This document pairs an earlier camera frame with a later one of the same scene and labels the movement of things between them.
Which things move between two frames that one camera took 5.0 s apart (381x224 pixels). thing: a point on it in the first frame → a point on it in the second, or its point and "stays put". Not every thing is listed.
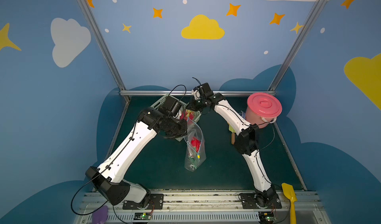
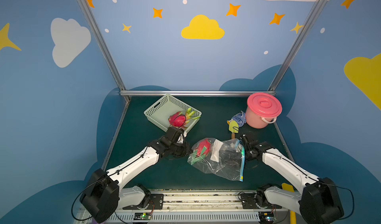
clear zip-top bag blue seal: (195, 153) → (223, 158)
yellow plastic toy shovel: (289, 193) stays put
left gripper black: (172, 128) → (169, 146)
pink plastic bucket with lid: (262, 109) stays put
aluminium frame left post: (99, 36) stays put
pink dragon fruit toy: (186, 114) stays put
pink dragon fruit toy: (195, 142) → (202, 150)
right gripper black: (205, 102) → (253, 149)
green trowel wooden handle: (233, 134) stays put
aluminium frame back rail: (190, 91) stays put
